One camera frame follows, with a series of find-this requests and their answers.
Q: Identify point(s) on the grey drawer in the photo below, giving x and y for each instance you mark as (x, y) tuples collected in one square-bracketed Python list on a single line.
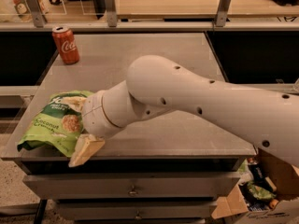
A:
[(132, 185), (136, 210)]

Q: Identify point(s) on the red coke can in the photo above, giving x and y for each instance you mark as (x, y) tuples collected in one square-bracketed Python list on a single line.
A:
[(65, 43)]

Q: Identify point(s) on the middle metal bracket post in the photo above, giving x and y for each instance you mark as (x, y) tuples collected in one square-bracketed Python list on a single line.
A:
[(111, 12)]

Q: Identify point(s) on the grey lower drawer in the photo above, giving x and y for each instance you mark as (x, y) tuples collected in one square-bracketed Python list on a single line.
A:
[(136, 210)]

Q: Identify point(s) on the metal bracket post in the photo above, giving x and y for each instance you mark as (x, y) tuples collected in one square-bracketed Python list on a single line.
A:
[(111, 12), (222, 13), (39, 20)]

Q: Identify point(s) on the cardboard box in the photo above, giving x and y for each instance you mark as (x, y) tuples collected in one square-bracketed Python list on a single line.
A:
[(284, 176)]

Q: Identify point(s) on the snack packages in box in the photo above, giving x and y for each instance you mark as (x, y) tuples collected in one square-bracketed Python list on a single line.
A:
[(258, 190)]

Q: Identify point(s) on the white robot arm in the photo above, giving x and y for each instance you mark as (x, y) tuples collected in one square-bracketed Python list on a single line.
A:
[(155, 85)]

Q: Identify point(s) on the left metal bracket post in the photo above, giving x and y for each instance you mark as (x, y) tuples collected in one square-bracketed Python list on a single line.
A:
[(39, 20)]

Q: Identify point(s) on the right metal bracket post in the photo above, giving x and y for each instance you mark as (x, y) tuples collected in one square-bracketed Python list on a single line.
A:
[(222, 13)]

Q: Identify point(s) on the green rice chip bag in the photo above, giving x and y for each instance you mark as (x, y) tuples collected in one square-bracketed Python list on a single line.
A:
[(57, 125)]

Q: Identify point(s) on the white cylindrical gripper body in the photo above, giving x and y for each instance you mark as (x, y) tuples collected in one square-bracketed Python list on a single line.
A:
[(94, 115)]

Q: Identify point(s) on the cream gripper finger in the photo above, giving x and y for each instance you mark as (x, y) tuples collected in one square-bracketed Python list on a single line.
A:
[(76, 102), (86, 146)]

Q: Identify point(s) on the grey upper drawer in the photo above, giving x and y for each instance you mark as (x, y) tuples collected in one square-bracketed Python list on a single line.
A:
[(132, 185)]

